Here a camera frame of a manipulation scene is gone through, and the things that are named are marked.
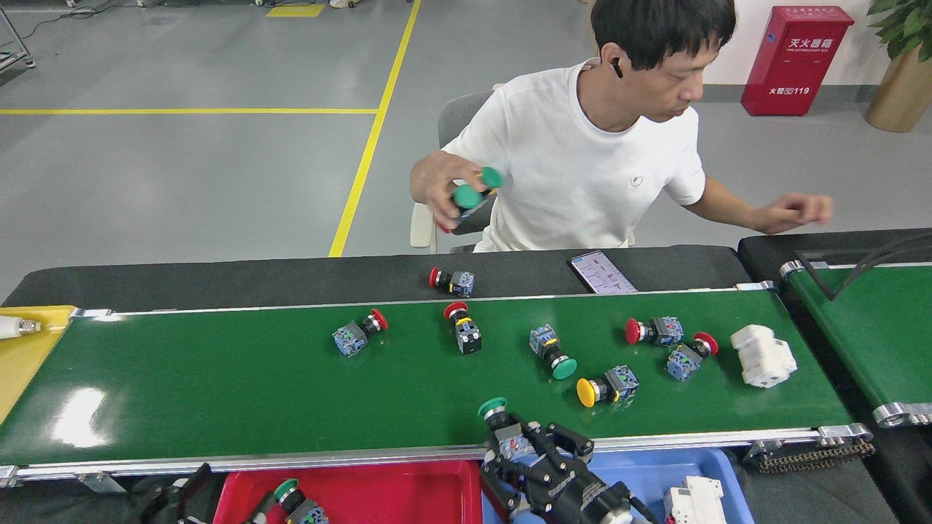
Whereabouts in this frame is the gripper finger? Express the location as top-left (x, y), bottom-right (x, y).
top-left (244, 493), bottom-right (283, 524)
top-left (138, 464), bottom-right (219, 524)

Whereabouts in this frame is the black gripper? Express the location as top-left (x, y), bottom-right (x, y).
top-left (481, 421), bottom-right (641, 524)

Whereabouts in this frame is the long green conveyor belt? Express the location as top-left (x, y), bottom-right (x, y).
top-left (0, 280), bottom-right (874, 488)

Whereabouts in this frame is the yellow plastic tray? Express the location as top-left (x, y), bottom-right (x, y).
top-left (0, 306), bottom-right (77, 425)

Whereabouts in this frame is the short green conveyor belt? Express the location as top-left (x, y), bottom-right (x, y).
top-left (779, 258), bottom-right (932, 429)

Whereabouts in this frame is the person's right hand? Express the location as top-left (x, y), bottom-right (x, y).
top-left (409, 151), bottom-right (485, 232)

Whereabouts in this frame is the person's left hand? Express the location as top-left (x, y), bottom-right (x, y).
top-left (757, 193), bottom-right (833, 235)

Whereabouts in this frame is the blue plastic bin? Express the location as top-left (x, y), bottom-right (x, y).
top-left (481, 448), bottom-right (754, 524)

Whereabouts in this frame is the red plastic bin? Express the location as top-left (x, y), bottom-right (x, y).
top-left (213, 460), bottom-right (483, 524)

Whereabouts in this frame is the smartphone with lit screen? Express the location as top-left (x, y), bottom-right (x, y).
top-left (567, 250), bottom-right (639, 295)

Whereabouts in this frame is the white sensor with metal tip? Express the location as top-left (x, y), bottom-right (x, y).
top-left (0, 315), bottom-right (42, 341)

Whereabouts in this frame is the person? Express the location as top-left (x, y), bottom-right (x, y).
top-left (409, 0), bottom-right (833, 253)

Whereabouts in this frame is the grey office chair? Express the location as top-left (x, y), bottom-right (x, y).
top-left (410, 91), bottom-right (496, 254)

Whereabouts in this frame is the red fire extinguisher box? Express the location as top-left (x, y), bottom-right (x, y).
top-left (741, 6), bottom-right (855, 117)

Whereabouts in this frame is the gold plant pot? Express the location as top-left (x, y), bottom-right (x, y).
top-left (864, 47), bottom-right (932, 133)

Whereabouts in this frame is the green potted plant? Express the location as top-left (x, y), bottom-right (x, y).
top-left (866, 0), bottom-right (932, 63)

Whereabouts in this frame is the yellow mushroom push button switch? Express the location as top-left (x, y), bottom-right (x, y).
top-left (576, 365), bottom-right (640, 408)

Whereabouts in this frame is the black drive chain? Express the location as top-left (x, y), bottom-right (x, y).
top-left (757, 439), bottom-right (877, 474)

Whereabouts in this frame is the black conveyor guide frame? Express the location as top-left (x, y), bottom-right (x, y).
top-left (794, 231), bottom-right (932, 301)

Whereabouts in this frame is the metal trolley frame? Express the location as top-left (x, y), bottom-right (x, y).
top-left (0, 7), bottom-right (36, 70)

